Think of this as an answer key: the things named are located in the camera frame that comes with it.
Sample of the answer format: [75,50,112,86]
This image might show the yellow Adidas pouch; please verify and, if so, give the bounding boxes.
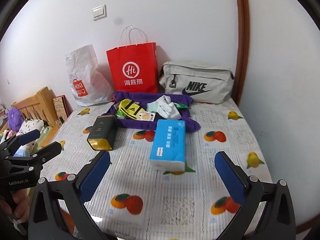
[118,99,145,120]

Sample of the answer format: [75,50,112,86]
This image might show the green wet wipe packet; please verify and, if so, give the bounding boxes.
[174,102,191,109]

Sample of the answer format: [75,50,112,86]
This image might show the left hand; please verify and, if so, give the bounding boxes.
[1,189,30,223]

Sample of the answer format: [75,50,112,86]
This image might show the pile of clothes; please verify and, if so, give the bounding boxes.
[1,119,53,157]

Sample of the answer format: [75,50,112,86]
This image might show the purple plush toy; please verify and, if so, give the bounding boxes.
[7,107,24,132]

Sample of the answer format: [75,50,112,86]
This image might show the dark green tin box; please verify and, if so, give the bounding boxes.
[87,115,118,151]

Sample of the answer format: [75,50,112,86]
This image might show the wooden headboard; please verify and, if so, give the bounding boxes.
[11,87,59,131]

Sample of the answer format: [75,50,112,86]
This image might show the brown patterned box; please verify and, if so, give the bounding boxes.
[53,95,69,124]

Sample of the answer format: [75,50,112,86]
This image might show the purple towel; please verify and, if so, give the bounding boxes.
[114,91,201,133]

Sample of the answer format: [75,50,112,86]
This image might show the blue tissue pack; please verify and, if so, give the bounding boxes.
[149,120,185,172]

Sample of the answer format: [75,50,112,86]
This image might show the white Miniso plastic bag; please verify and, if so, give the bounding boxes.
[66,44,114,106]

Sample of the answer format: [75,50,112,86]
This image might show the orange print sachet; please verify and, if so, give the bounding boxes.
[137,111,156,121]

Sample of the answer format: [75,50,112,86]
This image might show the mint green cloth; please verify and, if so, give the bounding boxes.
[146,101,158,113]

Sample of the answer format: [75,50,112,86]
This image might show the grey Nike bag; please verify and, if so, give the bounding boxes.
[159,61,234,104]

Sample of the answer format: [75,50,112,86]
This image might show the red paper shopping bag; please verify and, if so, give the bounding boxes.
[106,40,158,93]

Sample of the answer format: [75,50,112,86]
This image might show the brown wooden door frame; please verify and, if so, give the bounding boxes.
[232,0,250,105]

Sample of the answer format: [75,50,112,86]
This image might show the white wall switch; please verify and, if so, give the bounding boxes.
[92,4,107,21]

